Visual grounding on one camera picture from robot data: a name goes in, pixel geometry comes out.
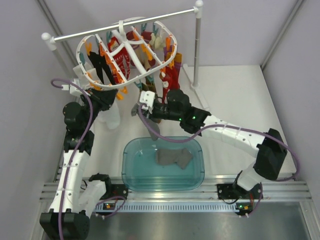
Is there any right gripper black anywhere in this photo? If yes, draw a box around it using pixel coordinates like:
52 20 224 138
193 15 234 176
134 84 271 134
137 102 184 123

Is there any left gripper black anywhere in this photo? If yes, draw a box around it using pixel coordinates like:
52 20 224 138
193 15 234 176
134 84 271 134
80 87 118 130

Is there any yellow clothespin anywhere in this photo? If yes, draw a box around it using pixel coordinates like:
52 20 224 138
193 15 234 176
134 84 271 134
116 91 124 101

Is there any grey sock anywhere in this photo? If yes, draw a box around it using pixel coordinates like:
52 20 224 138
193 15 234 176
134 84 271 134
155 148 193 170
130 103 160 141

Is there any white oval sock hanger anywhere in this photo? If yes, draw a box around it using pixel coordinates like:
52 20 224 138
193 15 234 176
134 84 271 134
75 17 178 91

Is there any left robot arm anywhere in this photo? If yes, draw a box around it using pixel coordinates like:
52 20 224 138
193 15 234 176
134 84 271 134
39 88 118 240

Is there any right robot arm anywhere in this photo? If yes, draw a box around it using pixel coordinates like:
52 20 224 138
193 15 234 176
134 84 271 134
138 89 288 199

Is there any white striped sock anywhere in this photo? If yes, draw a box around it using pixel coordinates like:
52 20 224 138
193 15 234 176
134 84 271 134
73 62 121 130

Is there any red santa sock pair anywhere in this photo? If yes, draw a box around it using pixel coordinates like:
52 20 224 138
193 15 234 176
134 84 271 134
159 66 180 104

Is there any olive striped sock pair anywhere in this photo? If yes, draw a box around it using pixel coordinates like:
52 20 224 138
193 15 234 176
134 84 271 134
140 78 161 124

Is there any black sock pair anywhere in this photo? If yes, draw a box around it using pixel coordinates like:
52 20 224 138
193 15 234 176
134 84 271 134
88 51 115 85

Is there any red patterned sock pair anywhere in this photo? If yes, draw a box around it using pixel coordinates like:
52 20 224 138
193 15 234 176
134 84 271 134
106 36 131 85

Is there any beige purple striped sock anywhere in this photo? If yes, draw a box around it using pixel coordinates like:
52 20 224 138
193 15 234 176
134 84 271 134
126 30 156 71

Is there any cream fluffy sock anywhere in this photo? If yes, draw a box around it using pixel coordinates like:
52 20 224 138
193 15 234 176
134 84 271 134
149 33 166 50

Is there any teal plastic basin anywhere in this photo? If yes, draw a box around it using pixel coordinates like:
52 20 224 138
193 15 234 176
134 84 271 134
121 136 205 192

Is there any white metal drying rack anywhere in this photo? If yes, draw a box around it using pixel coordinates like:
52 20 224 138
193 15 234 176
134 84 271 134
41 0 210 110

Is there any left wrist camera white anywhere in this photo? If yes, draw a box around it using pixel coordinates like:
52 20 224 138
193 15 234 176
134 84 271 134
61 78 86 98

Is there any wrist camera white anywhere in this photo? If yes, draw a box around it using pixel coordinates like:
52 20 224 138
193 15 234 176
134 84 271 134
61 78 86 98
138 90 156 114

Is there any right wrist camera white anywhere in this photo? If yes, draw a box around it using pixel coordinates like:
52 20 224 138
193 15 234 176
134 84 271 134
138 90 156 114

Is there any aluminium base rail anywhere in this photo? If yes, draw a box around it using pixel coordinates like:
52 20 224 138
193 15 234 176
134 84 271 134
38 174 313 213

